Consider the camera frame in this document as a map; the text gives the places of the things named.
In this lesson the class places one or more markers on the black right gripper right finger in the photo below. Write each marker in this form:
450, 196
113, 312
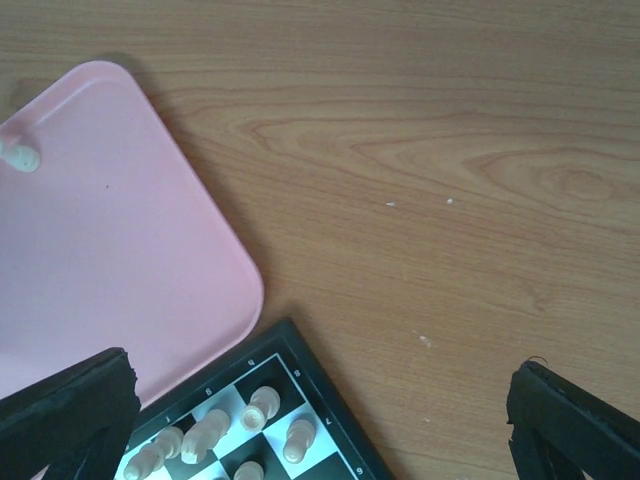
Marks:
561, 431

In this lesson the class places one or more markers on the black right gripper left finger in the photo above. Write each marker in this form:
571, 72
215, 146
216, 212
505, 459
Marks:
74, 424

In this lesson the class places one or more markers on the white bishop chess piece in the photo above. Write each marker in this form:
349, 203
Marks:
152, 456

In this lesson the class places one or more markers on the white pawn tray edge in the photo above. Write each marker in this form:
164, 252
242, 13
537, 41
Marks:
249, 470

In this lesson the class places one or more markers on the white rook chess piece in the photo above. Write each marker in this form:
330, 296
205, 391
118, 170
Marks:
264, 404

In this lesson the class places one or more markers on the white pawn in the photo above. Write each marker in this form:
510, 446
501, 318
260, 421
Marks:
300, 437

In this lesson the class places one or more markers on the white queen chess piece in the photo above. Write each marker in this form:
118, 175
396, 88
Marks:
20, 157

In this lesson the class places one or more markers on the black white chess board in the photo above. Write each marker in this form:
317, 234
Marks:
280, 358

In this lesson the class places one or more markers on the pink plastic tray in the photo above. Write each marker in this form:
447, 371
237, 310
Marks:
114, 242

